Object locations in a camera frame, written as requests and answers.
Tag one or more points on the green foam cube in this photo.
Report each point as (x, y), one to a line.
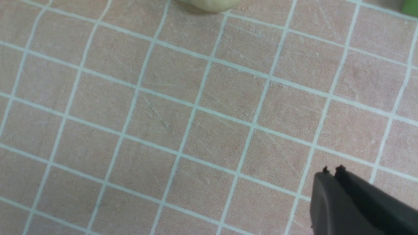
(410, 7)

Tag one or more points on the white bun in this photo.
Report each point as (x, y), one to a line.
(207, 6)

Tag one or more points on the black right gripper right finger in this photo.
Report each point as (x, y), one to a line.
(385, 213)

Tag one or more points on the pink checkered tablecloth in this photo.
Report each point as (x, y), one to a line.
(151, 117)

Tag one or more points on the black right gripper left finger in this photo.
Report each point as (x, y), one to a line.
(333, 212)

